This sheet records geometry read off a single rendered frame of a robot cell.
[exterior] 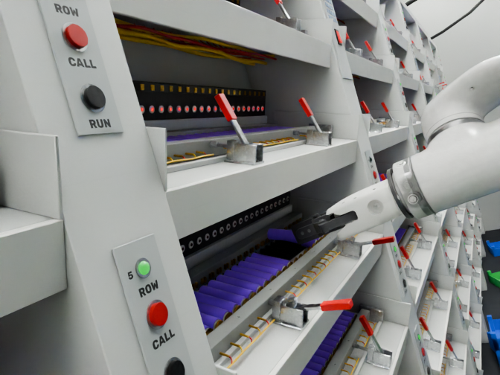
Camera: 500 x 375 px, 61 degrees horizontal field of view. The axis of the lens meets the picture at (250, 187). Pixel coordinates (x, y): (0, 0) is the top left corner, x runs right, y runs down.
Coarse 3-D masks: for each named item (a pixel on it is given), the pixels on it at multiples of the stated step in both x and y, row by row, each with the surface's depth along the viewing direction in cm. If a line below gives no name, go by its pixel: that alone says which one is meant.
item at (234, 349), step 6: (336, 246) 76; (330, 252) 73; (318, 264) 67; (312, 270) 65; (300, 282) 61; (306, 282) 62; (294, 288) 59; (288, 294) 57; (270, 312) 52; (258, 324) 49; (252, 330) 47; (240, 342) 45; (234, 348) 44; (228, 354) 43; (222, 360) 42
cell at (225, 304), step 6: (198, 294) 53; (204, 294) 53; (198, 300) 52; (204, 300) 52; (210, 300) 52; (216, 300) 52; (222, 300) 51; (216, 306) 51; (222, 306) 51; (228, 306) 50; (234, 306) 51
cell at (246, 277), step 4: (228, 272) 60; (232, 272) 60; (236, 272) 60; (228, 276) 60; (232, 276) 59; (236, 276) 59; (240, 276) 59; (244, 276) 59; (248, 276) 59; (252, 276) 59; (244, 280) 58; (248, 280) 58; (252, 280) 58; (256, 280) 58; (260, 280) 58; (264, 280) 58; (260, 284) 57; (264, 284) 58
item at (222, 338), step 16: (304, 256) 66; (320, 256) 69; (288, 272) 59; (304, 272) 63; (320, 272) 64; (272, 288) 54; (288, 288) 57; (304, 288) 58; (256, 304) 50; (240, 320) 46; (256, 320) 49; (272, 320) 49; (208, 336) 43; (224, 336) 43; (240, 336) 46; (224, 352) 43
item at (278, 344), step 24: (360, 240) 82; (192, 264) 60; (336, 264) 69; (360, 264) 70; (312, 288) 60; (336, 288) 61; (312, 312) 53; (336, 312) 60; (264, 336) 48; (288, 336) 48; (312, 336) 51; (240, 360) 43; (264, 360) 43; (288, 360) 44
